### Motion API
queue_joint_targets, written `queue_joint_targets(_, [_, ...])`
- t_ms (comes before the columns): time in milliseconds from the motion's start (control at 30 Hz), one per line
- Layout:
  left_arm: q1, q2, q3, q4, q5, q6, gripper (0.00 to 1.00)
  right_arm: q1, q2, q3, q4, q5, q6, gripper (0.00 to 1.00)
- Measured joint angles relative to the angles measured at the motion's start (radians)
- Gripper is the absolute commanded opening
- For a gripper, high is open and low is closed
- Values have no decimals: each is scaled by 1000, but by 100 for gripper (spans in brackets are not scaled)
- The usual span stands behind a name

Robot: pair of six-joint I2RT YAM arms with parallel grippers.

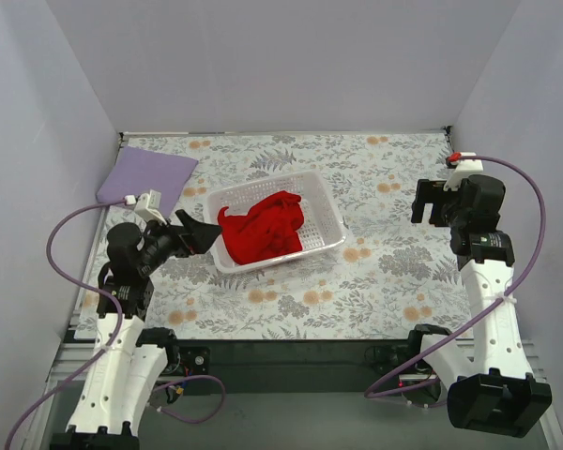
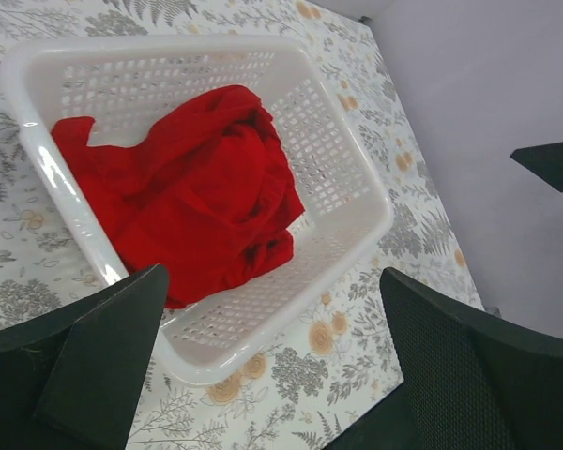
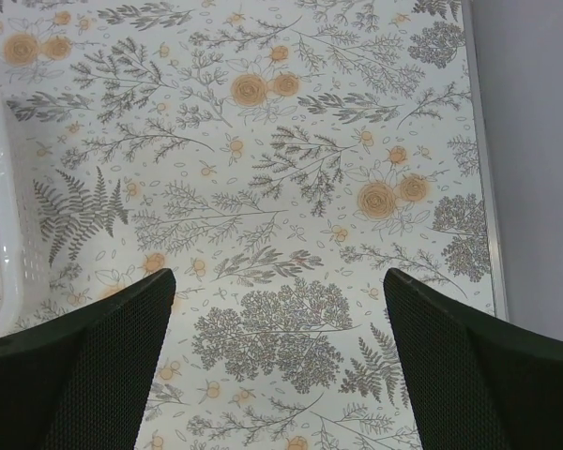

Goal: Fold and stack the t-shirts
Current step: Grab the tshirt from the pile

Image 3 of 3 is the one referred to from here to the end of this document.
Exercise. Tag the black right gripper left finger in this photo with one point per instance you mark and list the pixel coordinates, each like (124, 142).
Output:
(82, 381)

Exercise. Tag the floral table mat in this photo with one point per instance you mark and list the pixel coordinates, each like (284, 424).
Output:
(279, 157)

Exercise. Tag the aluminium table frame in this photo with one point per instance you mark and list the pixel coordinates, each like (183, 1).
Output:
(485, 170)

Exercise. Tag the white plastic basket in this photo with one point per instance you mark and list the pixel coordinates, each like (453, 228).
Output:
(24, 267)

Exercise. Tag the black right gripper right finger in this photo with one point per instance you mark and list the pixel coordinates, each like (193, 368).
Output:
(474, 381)

